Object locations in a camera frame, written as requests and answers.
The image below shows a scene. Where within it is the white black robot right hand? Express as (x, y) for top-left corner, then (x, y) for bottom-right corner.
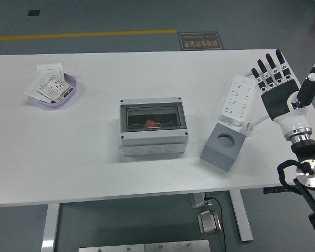
(251, 49), (315, 139)

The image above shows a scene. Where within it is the orange cylinder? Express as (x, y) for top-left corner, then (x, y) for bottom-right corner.
(143, 119), (161, 129)

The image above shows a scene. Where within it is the grey enclosure box clear lid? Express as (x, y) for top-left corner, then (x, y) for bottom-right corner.
(119, 97), (189, 157)

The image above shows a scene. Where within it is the grey cube with round hole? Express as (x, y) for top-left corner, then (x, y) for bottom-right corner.
(200, 122), (246, 173)

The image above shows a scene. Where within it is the silver box under table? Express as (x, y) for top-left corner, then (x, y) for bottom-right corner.
(190, 193), (213, 209)

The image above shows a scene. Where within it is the white power strip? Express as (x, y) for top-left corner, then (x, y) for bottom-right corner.
(219, 74), (257, 125)

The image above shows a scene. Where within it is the black table control panel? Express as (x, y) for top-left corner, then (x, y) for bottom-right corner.
(264, 186), (286, 194)

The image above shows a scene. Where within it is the brown floor sign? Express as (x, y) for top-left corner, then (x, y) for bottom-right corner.
(177, 31), (224, 51)

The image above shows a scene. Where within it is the white table leg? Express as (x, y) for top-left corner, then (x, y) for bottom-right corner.
(40, 203), (60, 252)
(229, 189), (254, 242)

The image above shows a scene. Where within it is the silver metal floor unit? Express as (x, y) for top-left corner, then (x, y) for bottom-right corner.
(196, 209), (223, 235)

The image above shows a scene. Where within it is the grey metal plate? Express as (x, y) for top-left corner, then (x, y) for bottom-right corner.
(144, 239), (211, 252)
(78, 244), (145, 252)

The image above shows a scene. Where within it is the yellow floor tape line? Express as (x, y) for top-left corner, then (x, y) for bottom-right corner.
(0, 29), (178, 42)

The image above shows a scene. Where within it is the purple plastic tray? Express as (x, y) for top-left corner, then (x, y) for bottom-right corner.
(28, 72), (77, 108)

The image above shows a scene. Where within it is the printed socket module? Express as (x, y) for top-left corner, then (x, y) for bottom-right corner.
(36, 75), (74, 103)

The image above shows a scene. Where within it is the flat white cover plate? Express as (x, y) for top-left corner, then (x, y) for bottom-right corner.
(24, 75), (52, 103)

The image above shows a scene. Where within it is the white power cord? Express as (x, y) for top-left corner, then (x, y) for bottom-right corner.
(238, 71), (270, 137)

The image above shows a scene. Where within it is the black cable under table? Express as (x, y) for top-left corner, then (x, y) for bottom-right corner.
(204, 196), (226, 252)

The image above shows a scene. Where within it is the white wall switch plate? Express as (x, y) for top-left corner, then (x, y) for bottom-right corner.
(36, 62), (65, 79)

